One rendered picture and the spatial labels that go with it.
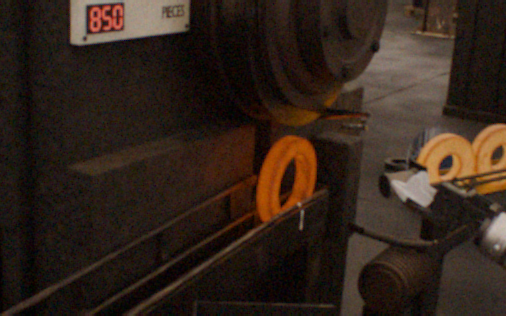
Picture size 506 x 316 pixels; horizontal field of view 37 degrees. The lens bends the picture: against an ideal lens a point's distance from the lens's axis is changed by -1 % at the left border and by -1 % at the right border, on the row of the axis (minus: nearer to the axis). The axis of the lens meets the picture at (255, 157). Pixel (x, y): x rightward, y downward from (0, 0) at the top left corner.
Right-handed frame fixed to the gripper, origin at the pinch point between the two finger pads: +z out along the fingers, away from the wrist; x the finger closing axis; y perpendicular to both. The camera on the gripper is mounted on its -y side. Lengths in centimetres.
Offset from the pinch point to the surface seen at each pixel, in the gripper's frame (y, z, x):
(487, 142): 3.0, -4.0, -44.8
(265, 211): -8.5, 15.4, 21.9
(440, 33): -152, 258, -832
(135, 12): 25, 36, 49
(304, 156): 0.0, 17.2, 9.8
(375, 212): -94, 51, -172
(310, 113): 9.7, 18.4, 12.1
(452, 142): 1.7, 1.9, -36.0
